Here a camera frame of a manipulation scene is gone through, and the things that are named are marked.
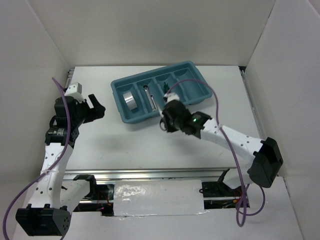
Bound white tape roll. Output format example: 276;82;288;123
123;91;138;111

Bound large silver ratchet wrench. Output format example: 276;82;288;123
142;84;153;111

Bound black handled scissors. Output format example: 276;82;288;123
159;118;167;132

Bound small silver ratchet wrench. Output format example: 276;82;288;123
150;94;158;112

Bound stubby green handled screwdriver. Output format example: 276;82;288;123
163;82;170;93

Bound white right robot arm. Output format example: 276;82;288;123
160;100;284;196

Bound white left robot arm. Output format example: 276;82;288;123
15;94;106;237

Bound blue four-compartment tray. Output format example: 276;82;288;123
110;61;213;124

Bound white foil-edged cover sheet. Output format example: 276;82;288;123
113;180;205;217

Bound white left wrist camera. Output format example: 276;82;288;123
64;82;85;103

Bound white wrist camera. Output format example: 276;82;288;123
163;92;180;104
64;82;85;103

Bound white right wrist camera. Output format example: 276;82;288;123
163;92;180;104

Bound aluminium left side rail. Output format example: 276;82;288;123
65;68;75;88

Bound aluminium rail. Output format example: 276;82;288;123
238;66;280;177
63;167;226;183
65;68;75;88

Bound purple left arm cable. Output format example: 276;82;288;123
2;77;72;240

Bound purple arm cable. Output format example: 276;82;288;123
163;79;266;228
2;77;72;240

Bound aluminium front rail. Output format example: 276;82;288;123
63;167;226;183

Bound aluminium right side rail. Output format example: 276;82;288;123
238;66;280;177

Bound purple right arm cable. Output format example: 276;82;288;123
163;79;266;228

